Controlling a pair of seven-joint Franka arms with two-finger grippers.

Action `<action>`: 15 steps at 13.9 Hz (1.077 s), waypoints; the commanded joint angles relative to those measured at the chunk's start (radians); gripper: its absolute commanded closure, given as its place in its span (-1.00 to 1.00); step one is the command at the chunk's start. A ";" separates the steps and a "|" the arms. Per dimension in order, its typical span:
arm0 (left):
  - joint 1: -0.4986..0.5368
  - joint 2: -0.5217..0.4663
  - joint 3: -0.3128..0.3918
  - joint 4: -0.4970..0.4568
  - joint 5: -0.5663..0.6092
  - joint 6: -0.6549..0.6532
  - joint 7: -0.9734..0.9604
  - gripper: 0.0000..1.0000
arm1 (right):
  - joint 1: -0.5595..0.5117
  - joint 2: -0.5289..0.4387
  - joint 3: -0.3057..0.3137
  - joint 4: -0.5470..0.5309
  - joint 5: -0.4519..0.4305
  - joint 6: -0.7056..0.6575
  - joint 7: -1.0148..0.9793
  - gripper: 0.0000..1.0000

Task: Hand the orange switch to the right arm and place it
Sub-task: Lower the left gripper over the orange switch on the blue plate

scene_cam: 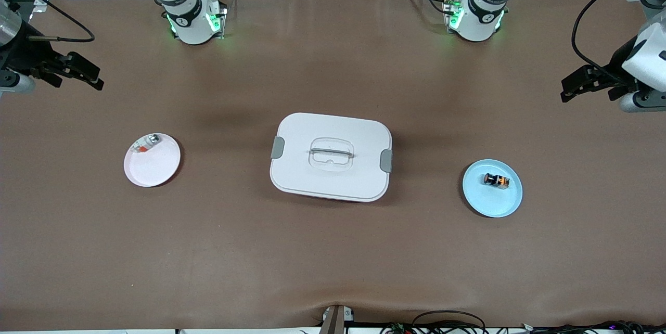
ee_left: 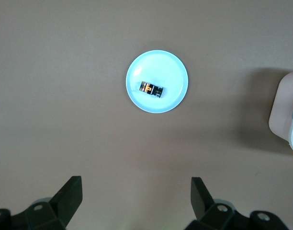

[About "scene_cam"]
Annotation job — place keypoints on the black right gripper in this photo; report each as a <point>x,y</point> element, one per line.
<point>26,54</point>

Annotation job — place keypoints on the brown mount post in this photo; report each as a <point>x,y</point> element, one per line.
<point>335,321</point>

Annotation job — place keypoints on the pale pink round plate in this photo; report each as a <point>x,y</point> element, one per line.
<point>153,167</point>

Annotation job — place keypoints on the grey box latch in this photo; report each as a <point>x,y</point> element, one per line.
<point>277,147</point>
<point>386,161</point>

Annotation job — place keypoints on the orange push-button switch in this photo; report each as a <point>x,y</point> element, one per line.
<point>496,180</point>

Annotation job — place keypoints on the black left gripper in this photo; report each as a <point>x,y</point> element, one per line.
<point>617,65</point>

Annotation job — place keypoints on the light blue round plate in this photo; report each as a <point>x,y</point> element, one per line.
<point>491,198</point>

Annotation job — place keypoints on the white lidded storage box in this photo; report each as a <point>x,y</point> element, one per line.
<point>330,178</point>

